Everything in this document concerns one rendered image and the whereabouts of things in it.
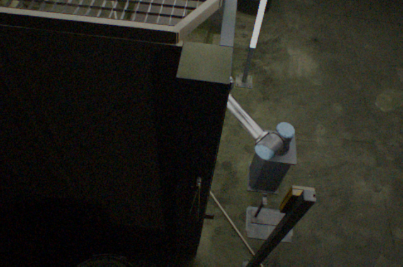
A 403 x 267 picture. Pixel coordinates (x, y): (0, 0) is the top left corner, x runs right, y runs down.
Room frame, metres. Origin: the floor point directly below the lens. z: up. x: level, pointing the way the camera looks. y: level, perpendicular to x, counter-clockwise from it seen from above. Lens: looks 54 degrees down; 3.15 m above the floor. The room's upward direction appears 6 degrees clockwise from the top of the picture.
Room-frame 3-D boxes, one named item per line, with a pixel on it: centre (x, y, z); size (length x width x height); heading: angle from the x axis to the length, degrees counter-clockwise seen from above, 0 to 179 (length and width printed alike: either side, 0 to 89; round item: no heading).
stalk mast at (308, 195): (0.69, -0.55, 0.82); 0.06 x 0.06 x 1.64; 88
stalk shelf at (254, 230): (0.83, -0.55, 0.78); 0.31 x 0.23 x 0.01; 88
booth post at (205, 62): (0.85, 0.00, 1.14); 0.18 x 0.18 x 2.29; 88
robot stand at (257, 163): (1.57, -0.68, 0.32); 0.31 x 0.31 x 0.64; 88
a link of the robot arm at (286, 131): (1.56, -0.68, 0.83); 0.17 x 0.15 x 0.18; 137
